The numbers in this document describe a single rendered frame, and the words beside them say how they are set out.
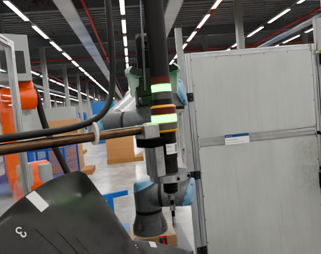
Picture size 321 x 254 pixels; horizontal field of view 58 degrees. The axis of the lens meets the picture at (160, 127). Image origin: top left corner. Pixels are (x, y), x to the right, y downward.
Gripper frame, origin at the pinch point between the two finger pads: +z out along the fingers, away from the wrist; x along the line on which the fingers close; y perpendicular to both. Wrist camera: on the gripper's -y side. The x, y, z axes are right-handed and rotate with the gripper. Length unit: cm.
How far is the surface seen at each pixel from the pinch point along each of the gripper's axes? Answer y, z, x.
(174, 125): 11.2, 8.7, -2.0
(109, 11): -6.9, 12.4, 6.7
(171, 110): 8.7, 9.0, -1.6
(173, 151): 15.5, 8.7, -1.4
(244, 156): 55, -171, -81
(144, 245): 42.3, -14.7, 5.1
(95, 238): 26.8, 13.4, 12.2
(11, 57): -28, -120, 71
